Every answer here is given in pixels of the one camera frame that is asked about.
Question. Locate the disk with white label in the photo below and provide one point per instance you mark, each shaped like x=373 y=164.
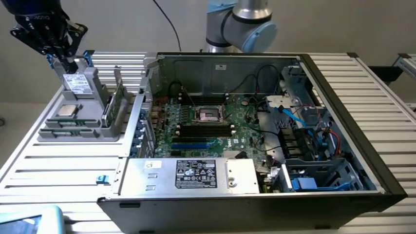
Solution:
x=74 y=84

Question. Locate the green RAM stick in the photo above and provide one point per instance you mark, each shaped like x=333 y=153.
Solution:
x=69 y=132
x=69 y=120

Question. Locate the black case fan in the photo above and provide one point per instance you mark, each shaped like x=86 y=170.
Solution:
x=297 y=143

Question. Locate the small blue plastic clip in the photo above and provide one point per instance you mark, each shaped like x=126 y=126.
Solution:
x=101 y=179

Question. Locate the silver CPU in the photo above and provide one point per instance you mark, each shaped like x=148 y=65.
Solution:
x=68 y=111

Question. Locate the silver chipset heatsink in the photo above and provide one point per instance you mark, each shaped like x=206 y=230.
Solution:
x=232 y=154

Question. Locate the teal framed tablet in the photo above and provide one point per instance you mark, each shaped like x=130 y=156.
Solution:
x=48 y=219

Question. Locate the blue rack clamp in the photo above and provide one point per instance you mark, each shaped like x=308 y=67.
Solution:
x=49 y=63
x=86 y=58

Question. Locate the blue expansion slot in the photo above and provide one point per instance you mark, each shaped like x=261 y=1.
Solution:
x=189 y=146

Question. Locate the black RAM slot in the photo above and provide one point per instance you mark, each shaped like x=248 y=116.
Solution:
x=205 y=135
x=205 y=132
x=205 y=129
x=205 y=126

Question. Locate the blue disk caddy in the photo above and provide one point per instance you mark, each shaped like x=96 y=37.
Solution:
x=304 y=184

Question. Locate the grey parts rack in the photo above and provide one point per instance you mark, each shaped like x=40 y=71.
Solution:
x=84 y=111

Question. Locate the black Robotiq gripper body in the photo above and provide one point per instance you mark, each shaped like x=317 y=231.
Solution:
x=40 y=28

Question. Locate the CPU socket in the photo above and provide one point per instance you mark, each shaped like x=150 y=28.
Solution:
x=208 y=113

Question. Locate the short black expansion slot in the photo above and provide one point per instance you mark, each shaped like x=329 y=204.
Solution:
x=178 y=153

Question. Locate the silver power supply unit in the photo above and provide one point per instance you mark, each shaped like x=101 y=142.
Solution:
x=162 y=178

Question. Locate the black open PC case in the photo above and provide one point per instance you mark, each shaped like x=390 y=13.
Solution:
x=226 y=214

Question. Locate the metal disk bay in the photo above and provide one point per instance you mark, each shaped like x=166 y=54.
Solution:
x=301 y=97

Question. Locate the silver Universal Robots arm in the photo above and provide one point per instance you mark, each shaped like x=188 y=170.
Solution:
x=240 y=26

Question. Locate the grey lower drive cage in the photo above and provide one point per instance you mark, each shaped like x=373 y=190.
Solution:
x=328 y=175

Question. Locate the neighbouring slatted metal table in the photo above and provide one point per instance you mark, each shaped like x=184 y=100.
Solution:
x=405 y=63

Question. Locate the green motherboard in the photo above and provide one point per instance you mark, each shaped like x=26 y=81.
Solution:
x=240 y=122

